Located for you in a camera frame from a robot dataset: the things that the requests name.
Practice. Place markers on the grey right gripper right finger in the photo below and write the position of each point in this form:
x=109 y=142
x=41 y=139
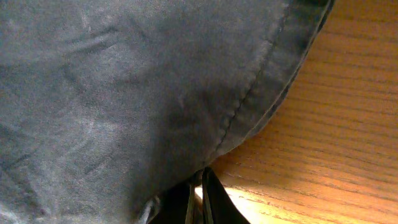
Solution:
x=218 y=208

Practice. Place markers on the dark blue denim shorts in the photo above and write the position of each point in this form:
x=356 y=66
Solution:
x=107 y=105

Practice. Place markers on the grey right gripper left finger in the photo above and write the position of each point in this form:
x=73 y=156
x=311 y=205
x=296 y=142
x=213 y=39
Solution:
x=178 y=205

